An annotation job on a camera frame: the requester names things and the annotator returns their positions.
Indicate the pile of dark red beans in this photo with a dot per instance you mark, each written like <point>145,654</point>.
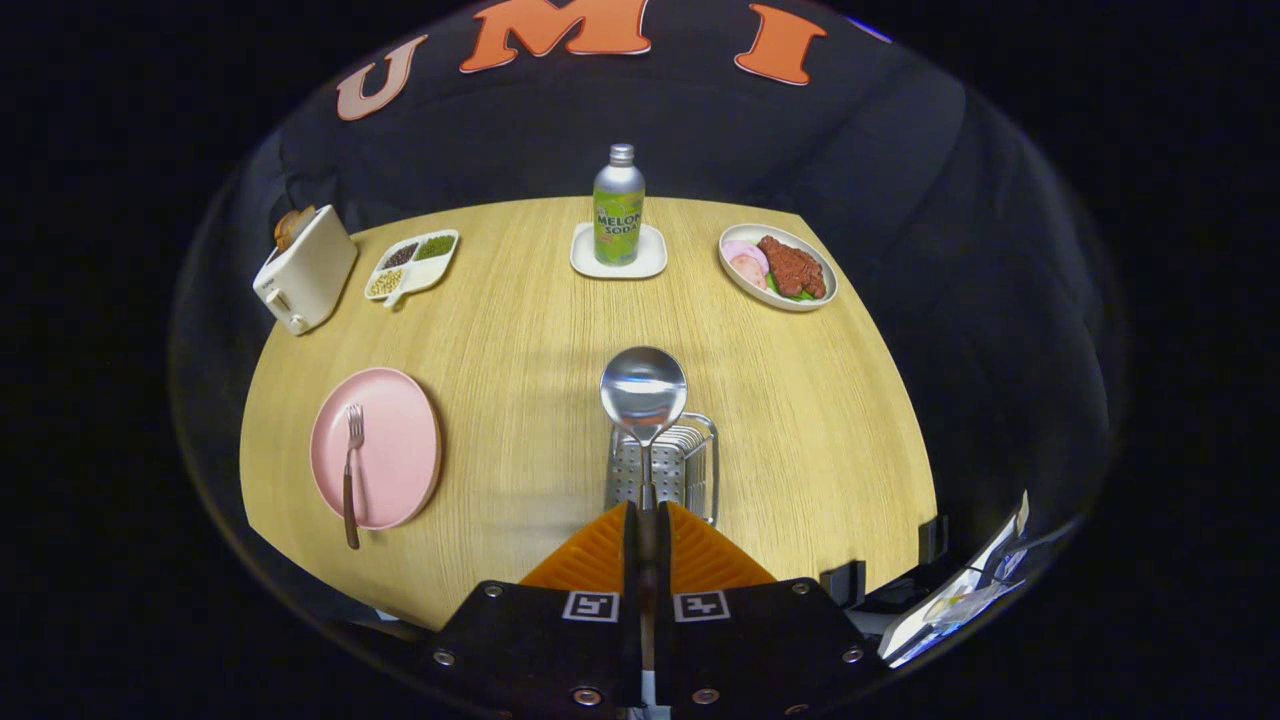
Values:
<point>399,256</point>

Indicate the green label metal bottle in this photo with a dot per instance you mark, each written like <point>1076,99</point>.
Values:
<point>618,225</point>

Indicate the pile of green beans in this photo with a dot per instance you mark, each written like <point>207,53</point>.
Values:
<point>436,246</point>

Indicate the white divided dish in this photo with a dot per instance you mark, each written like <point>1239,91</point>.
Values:
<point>425,272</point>

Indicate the cream white toaster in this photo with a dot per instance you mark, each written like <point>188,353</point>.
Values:
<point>310,275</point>

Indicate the toasted bread slice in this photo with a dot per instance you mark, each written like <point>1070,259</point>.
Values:
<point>308,215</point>
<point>287,230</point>

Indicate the white square coaster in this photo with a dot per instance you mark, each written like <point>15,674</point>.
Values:
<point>655,262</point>

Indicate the pink ham slice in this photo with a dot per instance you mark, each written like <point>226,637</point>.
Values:
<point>748,272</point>
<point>740,250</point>

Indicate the pile of yellow soybeans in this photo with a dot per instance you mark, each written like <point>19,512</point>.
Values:
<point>386,282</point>

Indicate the white oval food plate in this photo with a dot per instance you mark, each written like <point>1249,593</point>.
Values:
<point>812,252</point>

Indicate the green lettuce leaf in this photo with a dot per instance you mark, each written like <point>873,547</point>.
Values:
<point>795,296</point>

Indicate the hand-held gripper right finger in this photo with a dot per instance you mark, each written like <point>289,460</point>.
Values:
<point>663,570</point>

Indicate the red-brown meat piece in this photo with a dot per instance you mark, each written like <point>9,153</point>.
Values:
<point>792,265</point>

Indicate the black table clamp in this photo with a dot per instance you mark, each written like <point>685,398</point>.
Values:
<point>932,540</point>

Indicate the pink round plate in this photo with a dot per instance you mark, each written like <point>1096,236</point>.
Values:
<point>400,450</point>

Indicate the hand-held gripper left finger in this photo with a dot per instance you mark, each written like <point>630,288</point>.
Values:
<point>632,570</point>

